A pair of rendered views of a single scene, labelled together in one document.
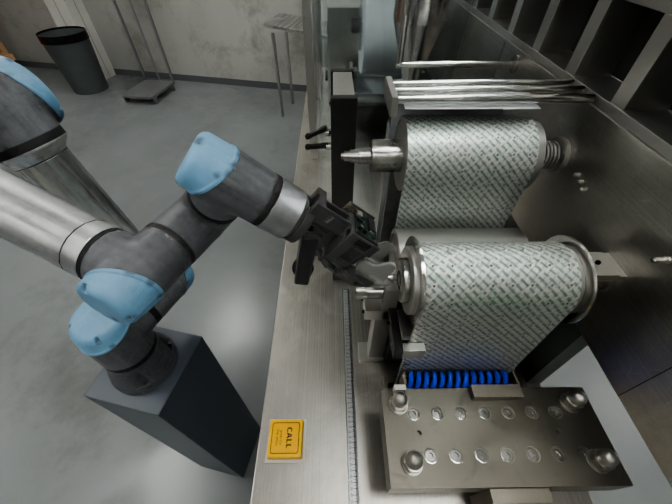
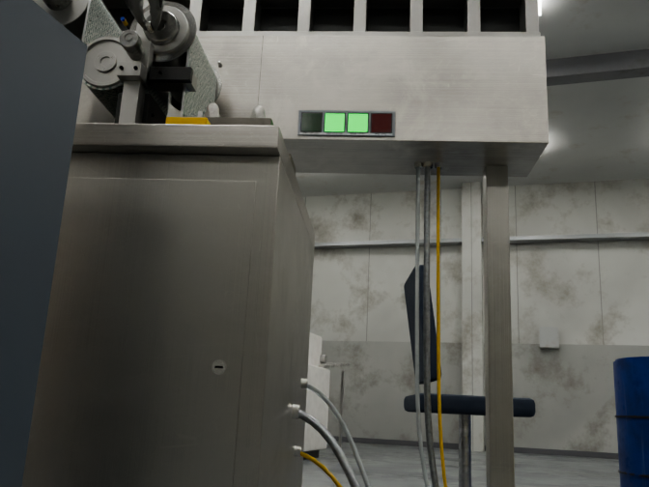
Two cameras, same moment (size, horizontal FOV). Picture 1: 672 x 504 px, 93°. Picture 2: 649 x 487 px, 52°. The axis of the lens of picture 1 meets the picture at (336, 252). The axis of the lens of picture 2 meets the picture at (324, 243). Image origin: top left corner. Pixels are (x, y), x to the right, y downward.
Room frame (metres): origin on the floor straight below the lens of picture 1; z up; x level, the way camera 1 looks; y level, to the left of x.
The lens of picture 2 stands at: (-0.17, 1.13, 0.46)
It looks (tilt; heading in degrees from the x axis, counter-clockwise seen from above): 14 degrees up; 275
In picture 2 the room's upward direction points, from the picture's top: 3 degrees clockwise
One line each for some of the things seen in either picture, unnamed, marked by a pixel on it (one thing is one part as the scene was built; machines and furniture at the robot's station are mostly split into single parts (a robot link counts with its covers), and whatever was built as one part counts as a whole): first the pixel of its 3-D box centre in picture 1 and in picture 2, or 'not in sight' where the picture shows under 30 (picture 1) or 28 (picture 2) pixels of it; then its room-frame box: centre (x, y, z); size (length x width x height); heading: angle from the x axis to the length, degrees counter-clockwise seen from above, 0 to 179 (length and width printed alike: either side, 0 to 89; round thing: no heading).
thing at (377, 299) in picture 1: (374, 322); (129, 105); (0.36, -0.08, 1.05); 0.06 x 0.05 x 0.31; 91
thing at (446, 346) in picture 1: (469, 349); (198, 112); (0.27, -0.25, 1.11); 0.23 x 0.01 x 0.18; 91
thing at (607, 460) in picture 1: (605, 458); not in sight; (0.11, -0.45, 1.05); 0.04 x 0.04 x 0.04
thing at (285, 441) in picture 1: (285, 438); (191, 131); (0.17, 0.11, 0.91); 0.07 x 0.07 x 0.02; 1
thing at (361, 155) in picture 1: (355, 156); not in sight; (0.58, -0.04, 1.34); 0.06 x 0.03 x 0.03; 91
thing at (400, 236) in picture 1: (453, 256); (126, 88); (0.45, -0.25, 1.18); 0.26 x 0.12 x 0.12; 91
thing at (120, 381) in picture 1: (137, 355); not in sight; (0.34, 0.48, 0.95); 0.15 x 0.15 x 0.10
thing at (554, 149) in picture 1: (540, 155); not in sight; (0.58, -0.41, 1.34); 0.07 x 0.07 x 0.07; 1
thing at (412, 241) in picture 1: (412, 279); (162, 31); (0.33, -0.13, 1.25); 0.15 x 0.01 x 0.15; 1
